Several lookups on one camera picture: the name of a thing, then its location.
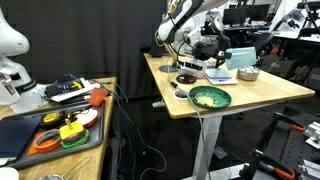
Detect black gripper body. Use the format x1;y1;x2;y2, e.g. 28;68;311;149
192;41;222;62

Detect translucent blue plastic cup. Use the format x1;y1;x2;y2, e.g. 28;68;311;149
225;46;258;71

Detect translucent purple plastic cup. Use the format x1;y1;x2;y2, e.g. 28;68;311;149
195;68;208;80

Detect green round plate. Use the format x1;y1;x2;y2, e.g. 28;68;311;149
188;85;233;111

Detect orange red cup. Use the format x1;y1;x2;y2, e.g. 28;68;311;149
87;86;109;108

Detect silver metal tin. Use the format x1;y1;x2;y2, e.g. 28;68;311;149
236;64;262;82

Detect black round lid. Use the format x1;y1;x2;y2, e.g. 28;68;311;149
175;73;198;85

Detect black computer monitor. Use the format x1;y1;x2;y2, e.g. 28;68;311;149
246;3;272;23
222;6;248;26

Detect scattered dark coffee beans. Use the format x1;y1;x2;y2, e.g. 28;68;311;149
191;86;230;109

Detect black office chair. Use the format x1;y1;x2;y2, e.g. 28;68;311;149
246;30;280;66

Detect black speaker box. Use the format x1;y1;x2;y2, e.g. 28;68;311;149
148;38;165;58

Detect black orange bar clamp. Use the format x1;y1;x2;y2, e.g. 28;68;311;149
239;148;297;180
272;111;307;133

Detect white desk leg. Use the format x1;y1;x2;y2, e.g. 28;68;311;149
181;114;248;180

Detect black power adapter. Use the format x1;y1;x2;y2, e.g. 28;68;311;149
212;146;228;161

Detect black perforated breadboard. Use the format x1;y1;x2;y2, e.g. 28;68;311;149
252;112;320;180

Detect white paper sheets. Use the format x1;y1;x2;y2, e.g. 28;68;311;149
49;77;101;103

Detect black curtain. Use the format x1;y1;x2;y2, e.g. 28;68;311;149
0;0;168;98

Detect white red round disc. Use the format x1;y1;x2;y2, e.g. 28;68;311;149
74;107;100;129

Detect dark metal baking tray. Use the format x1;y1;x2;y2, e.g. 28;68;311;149
4;99;106;170

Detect black device yellow mark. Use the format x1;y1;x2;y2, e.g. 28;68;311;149
45;78;85;99

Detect green ruffled toy piece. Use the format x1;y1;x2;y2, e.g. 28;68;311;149
59;128;91;150

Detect yellow toy block with peg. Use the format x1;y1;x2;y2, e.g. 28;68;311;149
58;117;85;141

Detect black yellow tape measure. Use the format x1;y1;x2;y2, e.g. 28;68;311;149
39;110;67;130

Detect orange tape roll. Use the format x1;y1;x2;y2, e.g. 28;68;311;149
32;128;62;154

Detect dark blue notebook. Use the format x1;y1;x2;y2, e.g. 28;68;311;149
0;115;42;160

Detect white bowl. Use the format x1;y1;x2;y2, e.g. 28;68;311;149
0;166;20;180

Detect grey wrist camera bar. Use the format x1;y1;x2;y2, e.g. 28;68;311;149
176;60;205;72

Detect white desk cable grommet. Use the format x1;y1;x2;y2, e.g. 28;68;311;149
172;88;190;101

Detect grey cable with black plug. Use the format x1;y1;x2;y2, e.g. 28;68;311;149
169;80;214;180

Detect black camera stand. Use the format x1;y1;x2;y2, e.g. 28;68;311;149
296;0;320;38

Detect blue cable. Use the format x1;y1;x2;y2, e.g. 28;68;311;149
62;72;130;105

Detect grey hanging cable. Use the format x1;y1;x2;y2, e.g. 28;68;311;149
99;79;168;180

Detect aluminium extrusion rail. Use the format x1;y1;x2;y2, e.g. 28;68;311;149
304;120;320;150
297;158;320;180

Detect metal wire strainer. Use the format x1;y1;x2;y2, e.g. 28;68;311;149
37;154;93;180

